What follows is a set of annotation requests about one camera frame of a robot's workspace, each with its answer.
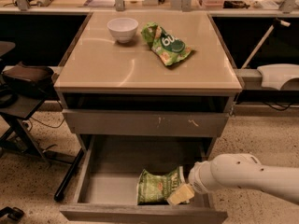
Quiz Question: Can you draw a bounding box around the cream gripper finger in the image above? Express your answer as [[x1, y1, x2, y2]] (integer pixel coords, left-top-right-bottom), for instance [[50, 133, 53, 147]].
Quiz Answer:
[[167, 183, 194, 205]]

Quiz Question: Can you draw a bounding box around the green jalapeno chip bag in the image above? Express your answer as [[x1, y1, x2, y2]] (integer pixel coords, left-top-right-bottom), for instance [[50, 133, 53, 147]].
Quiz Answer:
[[136, 166, 185, 205]]

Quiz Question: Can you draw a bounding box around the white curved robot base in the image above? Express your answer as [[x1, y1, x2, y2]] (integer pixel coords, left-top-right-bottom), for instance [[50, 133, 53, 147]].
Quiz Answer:
[[257, 63, 299, 91]]

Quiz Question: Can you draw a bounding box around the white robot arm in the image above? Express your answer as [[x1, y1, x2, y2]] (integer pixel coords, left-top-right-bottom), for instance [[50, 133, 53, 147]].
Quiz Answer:
[[167, 154, 299, 205]]

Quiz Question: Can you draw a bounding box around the open middle drawer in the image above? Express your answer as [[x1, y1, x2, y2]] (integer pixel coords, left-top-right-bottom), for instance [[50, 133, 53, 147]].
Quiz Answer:
[[61, 135, 227, 224]]

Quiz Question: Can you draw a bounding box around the grey drawer cabinet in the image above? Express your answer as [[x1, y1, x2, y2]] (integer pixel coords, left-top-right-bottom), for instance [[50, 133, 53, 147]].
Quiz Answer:
[[55, 10, 242, 153]]

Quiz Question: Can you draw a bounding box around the closed top drawer front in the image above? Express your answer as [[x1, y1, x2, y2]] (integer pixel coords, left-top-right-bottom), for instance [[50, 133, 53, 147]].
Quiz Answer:
[[63, 109, 228, 137]]

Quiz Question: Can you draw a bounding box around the green chip bag on counter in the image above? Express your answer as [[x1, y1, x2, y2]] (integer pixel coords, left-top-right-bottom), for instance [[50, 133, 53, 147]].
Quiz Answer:
[[141, 22, 192, 66]]

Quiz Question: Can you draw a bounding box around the dark brown bag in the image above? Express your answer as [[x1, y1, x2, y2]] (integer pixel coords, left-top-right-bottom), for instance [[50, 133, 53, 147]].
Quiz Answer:
[[2, 63, 54, 98]]

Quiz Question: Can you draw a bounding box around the black clamp on floor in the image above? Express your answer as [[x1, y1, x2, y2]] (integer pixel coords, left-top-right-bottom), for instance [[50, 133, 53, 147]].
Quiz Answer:
[[0, 206, 24, 221]]

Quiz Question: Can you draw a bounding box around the white ceramic bowl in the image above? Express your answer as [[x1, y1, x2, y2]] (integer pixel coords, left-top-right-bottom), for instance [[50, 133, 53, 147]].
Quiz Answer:
[[107, 18, 139, 43]]

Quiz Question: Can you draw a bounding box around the black side stand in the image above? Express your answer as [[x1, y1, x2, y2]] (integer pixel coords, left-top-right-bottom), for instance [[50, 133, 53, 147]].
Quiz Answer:
[[0, 40, 85, 203]]

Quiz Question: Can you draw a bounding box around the white stick with black tip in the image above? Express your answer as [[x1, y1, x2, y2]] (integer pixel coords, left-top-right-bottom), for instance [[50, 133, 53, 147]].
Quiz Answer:
[[241, 18, 291, 69]]

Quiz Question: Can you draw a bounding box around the black cable on floor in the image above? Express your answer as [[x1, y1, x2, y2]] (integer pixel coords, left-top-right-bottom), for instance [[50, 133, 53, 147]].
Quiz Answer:
[[29, 115, 65, 130]]

